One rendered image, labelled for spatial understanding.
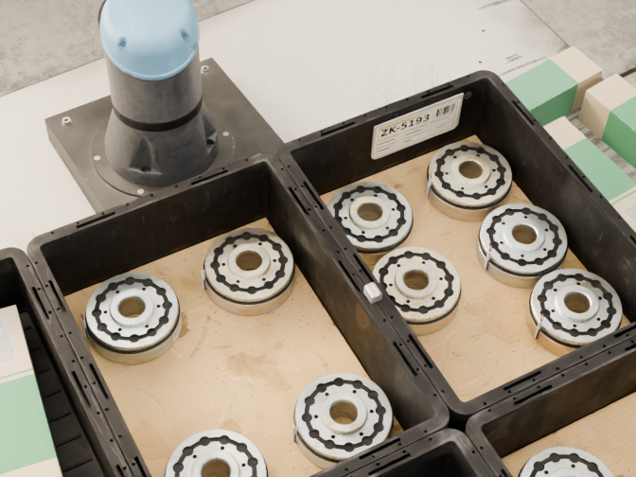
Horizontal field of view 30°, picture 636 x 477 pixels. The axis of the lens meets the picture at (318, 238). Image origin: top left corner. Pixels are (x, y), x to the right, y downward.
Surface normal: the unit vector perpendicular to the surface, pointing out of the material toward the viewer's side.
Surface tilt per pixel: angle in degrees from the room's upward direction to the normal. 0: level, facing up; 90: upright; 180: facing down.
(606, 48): 0
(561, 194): 90
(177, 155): 69
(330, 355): 0
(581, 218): 90
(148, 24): 4
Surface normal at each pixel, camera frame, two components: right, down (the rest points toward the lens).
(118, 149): -0.69, 0.29
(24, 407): 0.03, -0.62
